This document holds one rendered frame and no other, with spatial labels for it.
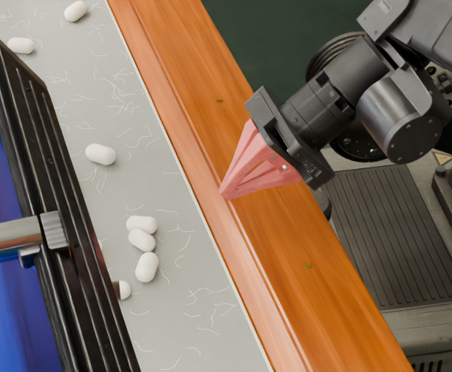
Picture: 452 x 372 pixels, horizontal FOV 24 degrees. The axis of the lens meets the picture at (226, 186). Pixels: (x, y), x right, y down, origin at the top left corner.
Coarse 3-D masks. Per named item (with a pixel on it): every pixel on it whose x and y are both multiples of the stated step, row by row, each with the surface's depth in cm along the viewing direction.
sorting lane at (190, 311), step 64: (0, 0) 156; (64, 0) 156; (64, 64) 143; (128, 64) 143; (64, 128) 133; (128, 128) 133; (128, 192) 124; (192, 192) 123; (128, 256) 116; (192, 256) 116; (128, 320) 109; (192, 320) 109
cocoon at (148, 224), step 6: (132, 216) 118; (138, 216) 118; (144, 216) 118; (126, 222) 118; (132, 222) 117; (138, 222) 117; (144, 222) 117; (150, 222) 117; (156, 222) 118; (132, 228) 117; (138, 228) 117; (144, 228) 117; (150, 228) 117; (156, 228) 118
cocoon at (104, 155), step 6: (96, 144) 127; (90, 150) 126; (96, 150) 126; (102, 150) 126; (108, 150) 126; (90, 156) 127; (96, 156) 126; (102, 156) 126; (108, 156) 126; (114, 156) 127; (102, 162) 126; (108, 162) 126
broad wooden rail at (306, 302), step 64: (128, 0) 151; (192, 0) 151; (192, 64) 139; (192, 128) 129; (256, 192) 120; (256, 256) 112; (320, 256) 112; (256, 320) 108; (320, 320) 105; (384, 320) 106
